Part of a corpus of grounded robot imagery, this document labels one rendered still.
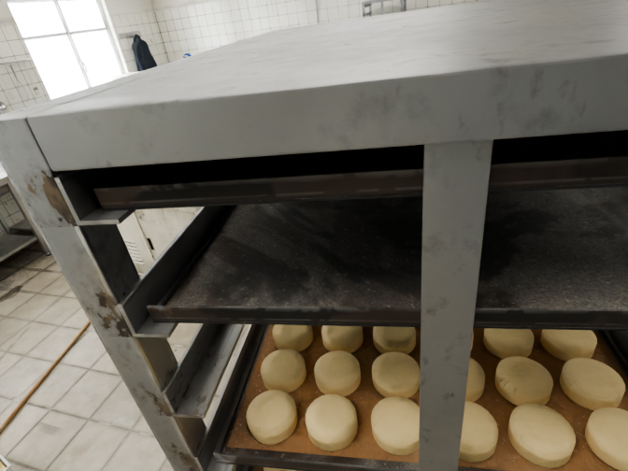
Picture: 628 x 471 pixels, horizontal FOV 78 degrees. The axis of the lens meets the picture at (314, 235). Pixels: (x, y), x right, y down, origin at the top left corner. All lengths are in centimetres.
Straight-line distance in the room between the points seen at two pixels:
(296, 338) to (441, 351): 25
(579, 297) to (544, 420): 16
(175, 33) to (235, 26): 111
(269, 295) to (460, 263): 14
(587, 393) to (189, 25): 709
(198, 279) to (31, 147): 15
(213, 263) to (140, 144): 16
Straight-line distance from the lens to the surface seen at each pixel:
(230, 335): 41
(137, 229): 321
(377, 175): 20
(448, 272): 23
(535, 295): 29
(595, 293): 30
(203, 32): 713
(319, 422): 41
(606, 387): 47
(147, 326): 31
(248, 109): 19
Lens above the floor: 185
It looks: 30 degrees down
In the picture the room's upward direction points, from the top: 8 degrees counter-clockwise
